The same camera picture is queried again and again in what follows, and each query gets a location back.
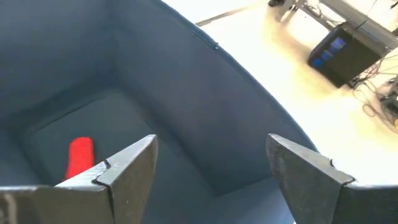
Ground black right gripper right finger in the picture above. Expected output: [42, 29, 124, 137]
[266, 133, 398, 224]

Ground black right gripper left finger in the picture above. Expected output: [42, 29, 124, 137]
[0, 134, 159, 224]

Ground red bandage roll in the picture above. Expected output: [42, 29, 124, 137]
[64, 136, 96, 182]

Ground navy white striped fabric basket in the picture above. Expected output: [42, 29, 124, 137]
[0, 0, 318, 224]

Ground black computer tower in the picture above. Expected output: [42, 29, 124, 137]
[307, 26, 385, 89]

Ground tangled floor cables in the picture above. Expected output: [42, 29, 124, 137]
[351, 52, 398, 131]

